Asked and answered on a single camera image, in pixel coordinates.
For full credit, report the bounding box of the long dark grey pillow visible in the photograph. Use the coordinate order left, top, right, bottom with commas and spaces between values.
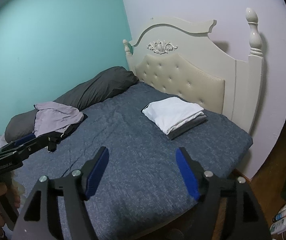
5, 66, 138, 143

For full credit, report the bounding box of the lilac and black jacket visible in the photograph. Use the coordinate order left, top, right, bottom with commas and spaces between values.
33, 101, 88, 152

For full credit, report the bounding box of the folded grey garment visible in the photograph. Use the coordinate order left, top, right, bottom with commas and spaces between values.
167, 114, 208, 140

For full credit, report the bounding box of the white garment with black trim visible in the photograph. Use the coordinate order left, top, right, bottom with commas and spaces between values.
141, 97, 206, 135

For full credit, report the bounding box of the cream tufted headboard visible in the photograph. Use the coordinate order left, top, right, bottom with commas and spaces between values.
123, 8, 264, 132

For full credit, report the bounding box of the blue bed mattress sheet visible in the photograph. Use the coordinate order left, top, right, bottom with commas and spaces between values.
15, 82, 253, 239

